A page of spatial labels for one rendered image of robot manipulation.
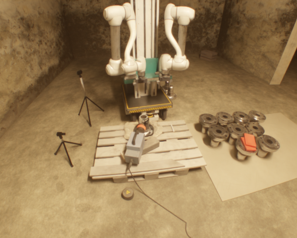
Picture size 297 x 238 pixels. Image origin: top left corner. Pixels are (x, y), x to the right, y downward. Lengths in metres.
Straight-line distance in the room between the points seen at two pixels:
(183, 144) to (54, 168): 1.58
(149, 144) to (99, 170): 0.60
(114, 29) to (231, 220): 2.15
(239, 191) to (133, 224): 1.11
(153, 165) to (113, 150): 0.51
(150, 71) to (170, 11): 0.81
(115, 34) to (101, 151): 1.28
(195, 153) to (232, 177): 0.50
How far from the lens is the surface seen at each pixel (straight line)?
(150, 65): 2.15
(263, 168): 2.21
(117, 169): 1.59
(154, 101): 2.26
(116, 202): 1.61
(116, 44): 1.76
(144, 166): 1.58
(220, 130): 2.03
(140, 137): 1.53
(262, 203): 1.94
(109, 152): 1.78
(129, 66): 1.58
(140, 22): 2.11
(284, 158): 2.54
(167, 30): 1.82
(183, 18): 1.85
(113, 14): 1.66
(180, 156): 1.72
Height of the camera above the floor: 1.46
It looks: 37 degrees down
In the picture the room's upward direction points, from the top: straight up
